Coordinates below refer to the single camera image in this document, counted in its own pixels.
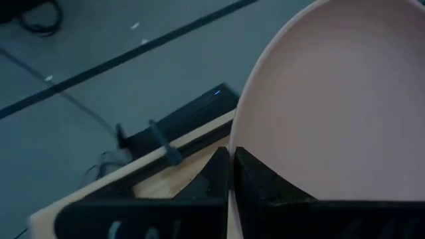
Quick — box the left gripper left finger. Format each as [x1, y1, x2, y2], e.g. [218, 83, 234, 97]
[171, 146, 231, 200]

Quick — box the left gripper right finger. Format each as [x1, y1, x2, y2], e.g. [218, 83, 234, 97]
[234, 145, 317, 202]

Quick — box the salmon pink plate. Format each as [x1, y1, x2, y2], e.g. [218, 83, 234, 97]
[227, 0, 425, 239]

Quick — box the black box with blue light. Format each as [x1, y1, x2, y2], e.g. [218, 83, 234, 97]
[125, 82, 240, 159]

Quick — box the small black table clamp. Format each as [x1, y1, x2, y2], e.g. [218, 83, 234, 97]
[114, 122, 129, 149]

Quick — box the long thin floor cable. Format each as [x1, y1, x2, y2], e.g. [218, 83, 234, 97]
[0, 46, 119, 135]

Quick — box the coiled black cable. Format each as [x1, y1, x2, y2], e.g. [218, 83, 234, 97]
[16, 0, 64, 38]

